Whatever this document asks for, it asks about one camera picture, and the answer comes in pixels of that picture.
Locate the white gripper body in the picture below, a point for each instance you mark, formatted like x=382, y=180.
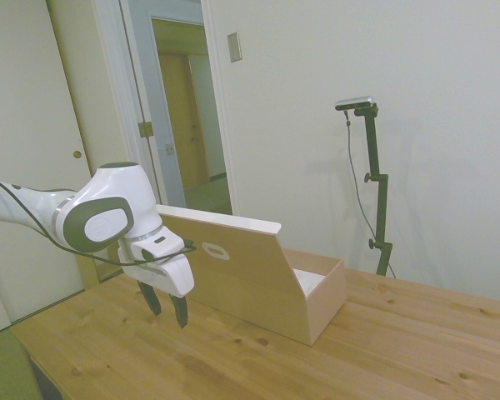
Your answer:
x=166, y=275

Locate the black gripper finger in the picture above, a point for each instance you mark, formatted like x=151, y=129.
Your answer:
x=181, y=311
x=153, y=301

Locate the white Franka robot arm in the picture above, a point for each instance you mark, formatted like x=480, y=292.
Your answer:
x=108, y=200

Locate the light wooden box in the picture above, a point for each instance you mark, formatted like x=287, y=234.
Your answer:
x=258, y=271

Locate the silver door latch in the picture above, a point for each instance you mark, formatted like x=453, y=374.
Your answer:
x=169, y=149

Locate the brass door hinge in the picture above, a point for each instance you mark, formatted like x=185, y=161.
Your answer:
x=145, y=128

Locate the brass door knob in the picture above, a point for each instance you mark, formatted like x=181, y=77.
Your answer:
x=78, y=154

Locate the wooden hallway door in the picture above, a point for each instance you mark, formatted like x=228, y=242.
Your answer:
x=182, y=121

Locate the white open door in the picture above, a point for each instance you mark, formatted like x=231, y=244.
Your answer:
x=154, y=108

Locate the white closet door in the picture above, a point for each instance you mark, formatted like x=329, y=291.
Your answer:
x=25, y=125

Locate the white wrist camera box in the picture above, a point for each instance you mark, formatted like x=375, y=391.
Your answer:
x=158, y=245

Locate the black camera stand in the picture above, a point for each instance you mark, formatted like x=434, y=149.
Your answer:
x=377, y=183

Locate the white light switch plate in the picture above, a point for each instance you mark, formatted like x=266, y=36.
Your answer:
x=234, y=47

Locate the grey exterior camera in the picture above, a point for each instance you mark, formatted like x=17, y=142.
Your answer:
x=355, y=103

